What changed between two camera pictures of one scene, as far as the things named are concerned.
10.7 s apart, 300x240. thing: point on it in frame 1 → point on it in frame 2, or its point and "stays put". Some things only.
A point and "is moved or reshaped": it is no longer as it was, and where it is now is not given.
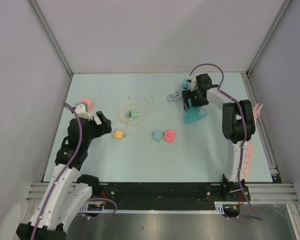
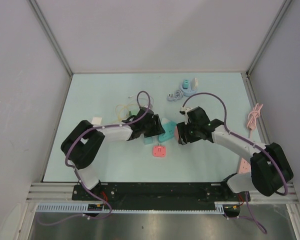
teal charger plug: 186,84 stays put
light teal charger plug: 157,136 → 148,140
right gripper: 187,95 → 182,127
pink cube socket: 90,104 → 176,134
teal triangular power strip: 193,113 is moved or reshaped
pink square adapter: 170,136 → 159,151
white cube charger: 97,120 stays put
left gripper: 102,129 → 157,128
